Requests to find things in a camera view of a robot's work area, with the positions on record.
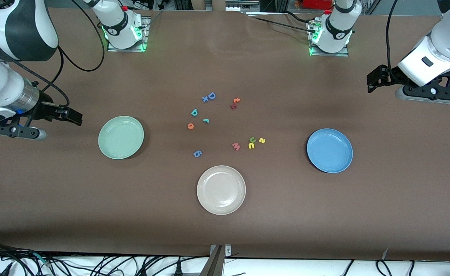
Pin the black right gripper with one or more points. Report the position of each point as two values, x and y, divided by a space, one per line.
48 109

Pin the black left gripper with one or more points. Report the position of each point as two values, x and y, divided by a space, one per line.
390 75

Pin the teal foam letter b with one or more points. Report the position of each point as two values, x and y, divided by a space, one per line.
193 111

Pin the yellow foam letter u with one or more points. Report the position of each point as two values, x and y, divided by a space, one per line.
251 148

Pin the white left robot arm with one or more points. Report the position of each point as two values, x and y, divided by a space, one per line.
439 48

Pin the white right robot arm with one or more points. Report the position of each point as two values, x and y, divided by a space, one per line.
18 34

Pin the pale green plate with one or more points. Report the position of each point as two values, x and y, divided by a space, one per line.
121 138

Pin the blue plate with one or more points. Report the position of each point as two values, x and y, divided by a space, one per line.
330 151

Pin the red box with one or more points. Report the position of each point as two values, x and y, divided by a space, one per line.
316 4

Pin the blue foam digit 6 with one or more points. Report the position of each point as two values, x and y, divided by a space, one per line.
200 152

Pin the blue foam letter D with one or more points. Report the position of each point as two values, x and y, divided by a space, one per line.
214 96

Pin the silver metal rack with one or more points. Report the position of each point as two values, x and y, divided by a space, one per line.
240 5

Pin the pink foam letter w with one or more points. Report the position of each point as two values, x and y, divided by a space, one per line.
236 147

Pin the beige plate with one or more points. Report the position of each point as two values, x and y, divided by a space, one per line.
221 189

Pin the small paper scrap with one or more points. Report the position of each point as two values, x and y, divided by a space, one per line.
385 253

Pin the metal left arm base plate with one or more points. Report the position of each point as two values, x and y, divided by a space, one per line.
328 54

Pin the small metal table bracket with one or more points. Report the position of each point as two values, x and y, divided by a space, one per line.
228 251

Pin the aluminium profile post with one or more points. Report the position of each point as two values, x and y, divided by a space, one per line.
213 266

